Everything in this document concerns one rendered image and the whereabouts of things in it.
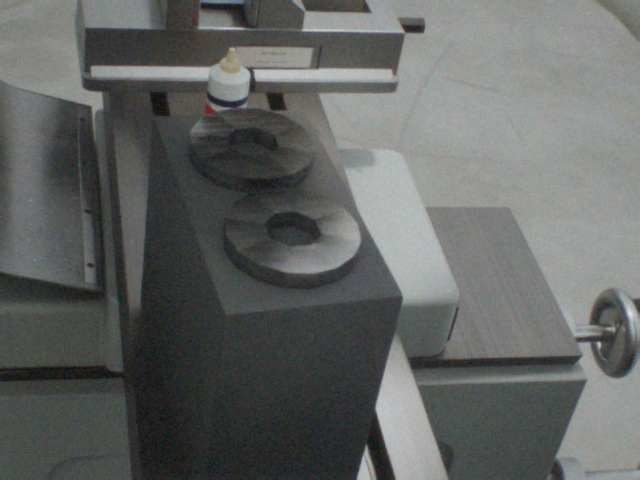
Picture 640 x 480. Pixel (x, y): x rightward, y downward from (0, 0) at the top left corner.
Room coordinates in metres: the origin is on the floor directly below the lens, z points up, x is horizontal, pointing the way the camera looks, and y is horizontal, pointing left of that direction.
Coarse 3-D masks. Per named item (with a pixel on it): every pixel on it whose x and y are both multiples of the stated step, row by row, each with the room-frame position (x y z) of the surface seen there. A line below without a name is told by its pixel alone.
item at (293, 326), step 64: (192, 128) 0.71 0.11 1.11; (256, 128) 0.71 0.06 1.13; (192, 192) 0.64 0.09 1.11; (256, 192) 0.63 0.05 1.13; (320, 192) 0.66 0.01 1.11; (192, 256) 0.59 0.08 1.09; (256, 256) 0.57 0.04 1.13; (320, 256) 0.58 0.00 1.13; (192, 320) 0.58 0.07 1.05; (256, 320) 0.53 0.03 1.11; (320, 320) 0.55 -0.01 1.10; (384, 320) 0.57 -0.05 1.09; (192, 384) 0.56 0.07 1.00; (256, 384) 0.53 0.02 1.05; (320, 384) 0.55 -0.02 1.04; (192, 448) 0.55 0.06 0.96; (256, 448) 0.54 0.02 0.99; (320, 448) 0.56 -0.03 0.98
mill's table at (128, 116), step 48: (144, 96) 1.04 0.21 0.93; (192, 96) 1.05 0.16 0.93; (288, 96) 1.09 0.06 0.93; (144, 144) 0.95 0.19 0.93; (144, 192) 0.87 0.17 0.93; (144, 240) 0.80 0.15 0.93; (144, 336) 0.68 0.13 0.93; (144, 384) 0.63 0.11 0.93; (384, 384) 0.68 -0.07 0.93; (144, 432) 0.58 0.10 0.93; (384, 432) 0.63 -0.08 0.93; (432, 432) 0.64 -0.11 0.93
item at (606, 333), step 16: (608, 304) 1.18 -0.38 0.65; (624, 304) 1.15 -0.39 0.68; (592, 320) 1.19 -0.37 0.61; (608, 320) 1.17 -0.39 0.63; (624, 320) 1.13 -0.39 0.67; (576, 336) 1.13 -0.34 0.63; (592, 336) 1.13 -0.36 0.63; (608, 336) 1.14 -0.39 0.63; (624, 336) 1.12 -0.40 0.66; (592, 352) 1.16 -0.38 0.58; (608, 352) 1.14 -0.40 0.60; (624, 352) 1.10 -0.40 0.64; (608, 368) 1.12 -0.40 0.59; (624, 368) 1.10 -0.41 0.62
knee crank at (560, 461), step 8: (560, 464) 1.00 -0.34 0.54; (568, 464) 1.00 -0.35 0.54; (576, 464) 1.00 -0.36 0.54; (552, 472) 1.00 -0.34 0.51; (560, 472) 0.99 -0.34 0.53; (568, 472) 0.99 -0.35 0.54; (576, 472) 0.99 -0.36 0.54; (584, 472) 1.00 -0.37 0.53; (592, 472) 1.01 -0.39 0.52; (600, 472) 1.01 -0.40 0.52; (608, 472) 1.01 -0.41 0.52; (616, 472) 1.02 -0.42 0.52; (624, 472) 1.02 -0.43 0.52; (632, 472) 1.02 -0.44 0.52
